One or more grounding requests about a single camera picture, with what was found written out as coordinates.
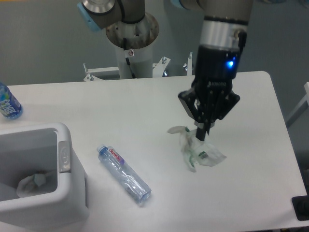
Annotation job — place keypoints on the white left pedestal bracket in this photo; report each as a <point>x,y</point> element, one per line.
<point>97,74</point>

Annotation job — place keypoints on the white right pedestal bracket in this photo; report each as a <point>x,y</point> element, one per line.
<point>188,66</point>

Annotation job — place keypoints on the blue labelled water bottle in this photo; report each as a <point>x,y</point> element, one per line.
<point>10,107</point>

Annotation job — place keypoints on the white pedestal bracket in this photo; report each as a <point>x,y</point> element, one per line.
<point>97,74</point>
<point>159,68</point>
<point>188,66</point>

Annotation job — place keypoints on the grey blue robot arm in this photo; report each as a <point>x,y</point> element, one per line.
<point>223,36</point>

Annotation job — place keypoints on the white middle pedestal bracket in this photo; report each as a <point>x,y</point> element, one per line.
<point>159,68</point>

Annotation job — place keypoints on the white plastic trash can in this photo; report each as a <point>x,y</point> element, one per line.
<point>42,148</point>

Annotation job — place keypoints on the white frame at right edge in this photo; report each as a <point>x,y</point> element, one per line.
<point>299,109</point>

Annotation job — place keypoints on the black clamp at table corner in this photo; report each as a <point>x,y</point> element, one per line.
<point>301,207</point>

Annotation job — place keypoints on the clear plastic bottle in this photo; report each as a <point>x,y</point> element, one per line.
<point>131,182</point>

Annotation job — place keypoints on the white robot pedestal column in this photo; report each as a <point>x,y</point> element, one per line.
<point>133,45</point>

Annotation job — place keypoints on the white green wrapper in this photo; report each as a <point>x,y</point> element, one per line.
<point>195,151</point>

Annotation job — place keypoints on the crumpled paper in bin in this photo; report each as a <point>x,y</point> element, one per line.
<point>37,184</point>

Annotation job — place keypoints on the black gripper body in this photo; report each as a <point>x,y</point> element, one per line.
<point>215,69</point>

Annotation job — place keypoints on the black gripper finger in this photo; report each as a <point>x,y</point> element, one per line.
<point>218,106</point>
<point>197,112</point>

